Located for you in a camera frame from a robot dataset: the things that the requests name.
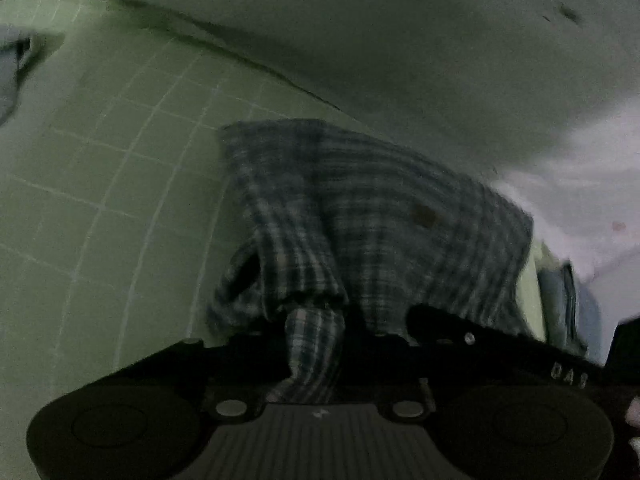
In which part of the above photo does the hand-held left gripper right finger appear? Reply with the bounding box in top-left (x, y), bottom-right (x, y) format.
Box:
top-left (344, 332), bottom-right (551, 418)

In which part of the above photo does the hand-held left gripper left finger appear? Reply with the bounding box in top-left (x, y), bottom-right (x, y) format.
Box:
top-left (120, 331), bottom-right (290, 419)

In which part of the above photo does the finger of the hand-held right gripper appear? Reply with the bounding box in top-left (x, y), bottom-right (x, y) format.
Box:
top-left (406, 304), bottom-right (540, 367)

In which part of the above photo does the blue-grey garment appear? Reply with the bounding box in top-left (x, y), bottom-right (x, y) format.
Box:
top-left (537, 260), bottom-right (603, 363)

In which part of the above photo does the blue white checked shirt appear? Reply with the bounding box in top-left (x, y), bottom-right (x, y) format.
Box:
top-left (206, 118), bottom-right (536, 406)

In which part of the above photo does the person's right hand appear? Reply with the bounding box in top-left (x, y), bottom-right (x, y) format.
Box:
top-left (625, 396), bottom-right (640, 456)

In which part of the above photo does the grey garment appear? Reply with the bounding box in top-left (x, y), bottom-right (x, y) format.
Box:
top-left (0, 25), bottom-right (66, 128)

